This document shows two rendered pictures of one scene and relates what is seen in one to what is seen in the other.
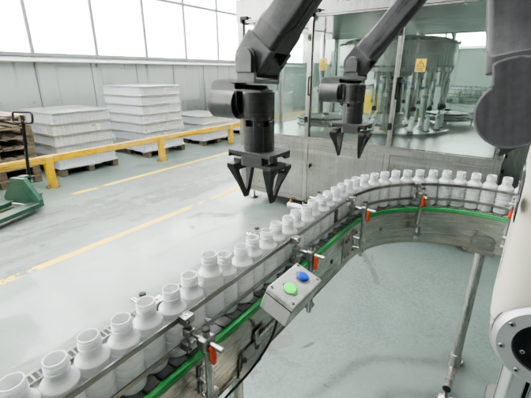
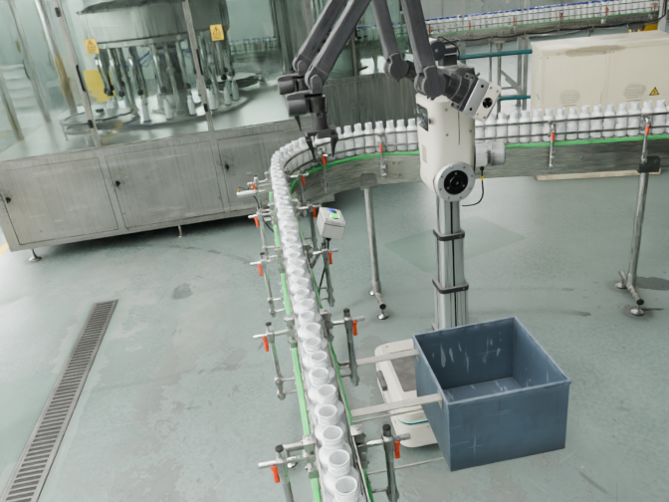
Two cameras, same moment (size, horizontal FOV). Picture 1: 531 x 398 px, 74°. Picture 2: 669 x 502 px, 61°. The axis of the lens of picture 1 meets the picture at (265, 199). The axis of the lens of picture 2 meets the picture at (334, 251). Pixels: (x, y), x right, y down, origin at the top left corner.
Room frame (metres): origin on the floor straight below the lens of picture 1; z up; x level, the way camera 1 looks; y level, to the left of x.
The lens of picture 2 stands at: (-0.76, 1.24, 1.88)
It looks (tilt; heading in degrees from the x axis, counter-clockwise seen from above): 25 degrees down; 319
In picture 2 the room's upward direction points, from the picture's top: 7 degrees counter-clockwise
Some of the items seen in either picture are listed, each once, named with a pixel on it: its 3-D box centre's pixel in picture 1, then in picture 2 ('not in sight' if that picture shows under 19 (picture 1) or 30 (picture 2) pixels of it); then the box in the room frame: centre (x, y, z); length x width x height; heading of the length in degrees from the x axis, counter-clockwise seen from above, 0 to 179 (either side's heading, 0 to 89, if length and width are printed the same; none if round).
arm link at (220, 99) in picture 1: (239, 85); (304, 95); (0.67, 0.05, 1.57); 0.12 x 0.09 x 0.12; 56
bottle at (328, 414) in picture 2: not in sight; (332, 444); (-0.09, 0.72, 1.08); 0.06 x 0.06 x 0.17
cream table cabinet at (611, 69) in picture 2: not in sight; (595, 107); (1.52, -4.15, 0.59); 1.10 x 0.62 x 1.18; 37
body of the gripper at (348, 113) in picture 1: (352, 115); not in sight; (1.01, -0.25, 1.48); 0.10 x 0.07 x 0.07; 56
